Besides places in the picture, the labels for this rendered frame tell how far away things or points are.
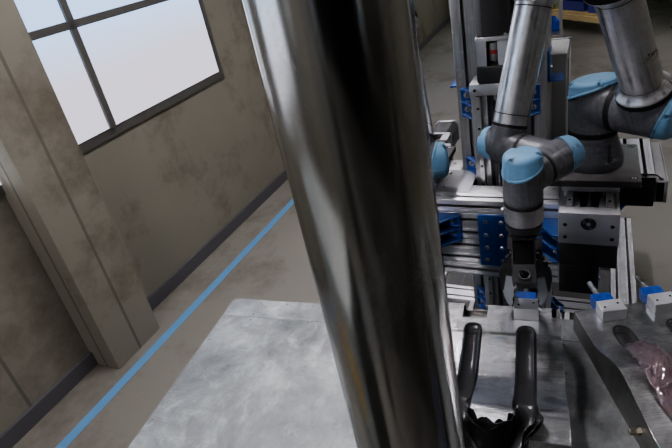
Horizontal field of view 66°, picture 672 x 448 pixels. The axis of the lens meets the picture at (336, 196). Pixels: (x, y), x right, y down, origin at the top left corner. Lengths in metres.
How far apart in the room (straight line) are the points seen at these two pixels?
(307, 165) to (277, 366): 1.16
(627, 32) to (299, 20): 1.06
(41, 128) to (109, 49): 0.66
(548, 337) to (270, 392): 0.62
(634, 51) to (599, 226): 0.42
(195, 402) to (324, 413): 0.32
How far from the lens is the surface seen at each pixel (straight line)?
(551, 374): 1.13
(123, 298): 2.83
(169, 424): 1.33
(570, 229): 1.41
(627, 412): 1.16
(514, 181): 1.04
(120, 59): 3.00
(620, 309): 1.29
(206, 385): 1.37
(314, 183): 0.19
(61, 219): 2.56
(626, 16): 1.18
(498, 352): 1.16
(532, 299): 1.23
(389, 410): 0.26
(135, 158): 3.04
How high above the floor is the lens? 1.70
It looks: 27 degrees down
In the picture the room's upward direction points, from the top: 12 degrees counter-clockwise
